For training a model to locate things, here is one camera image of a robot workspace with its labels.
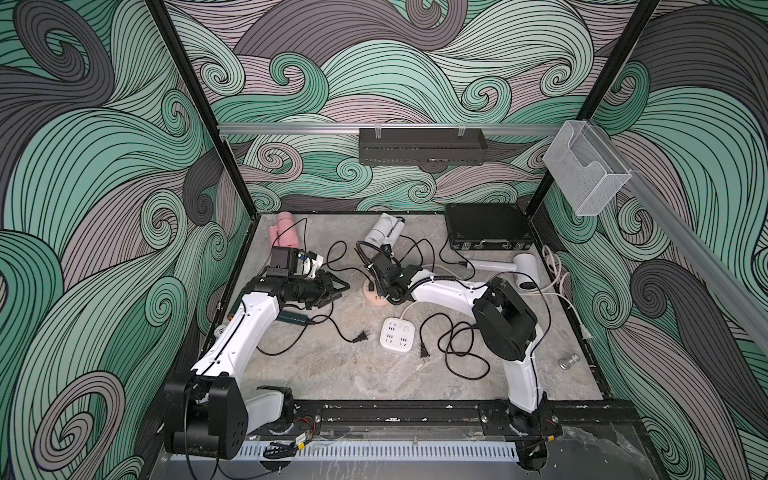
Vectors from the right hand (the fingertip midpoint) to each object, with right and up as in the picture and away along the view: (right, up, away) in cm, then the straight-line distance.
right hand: (383, 282), depth 94 cm
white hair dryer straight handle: (+44, +4, +7) cm, 45 cm away
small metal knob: (+50, -21, -13) cm, 56 cm away
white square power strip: (+4, -14, -8) cm, 17 cm away
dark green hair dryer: (-27, -10, -6) cm, 30 cm away
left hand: (-11, +1, -16) cm, 19 cm away
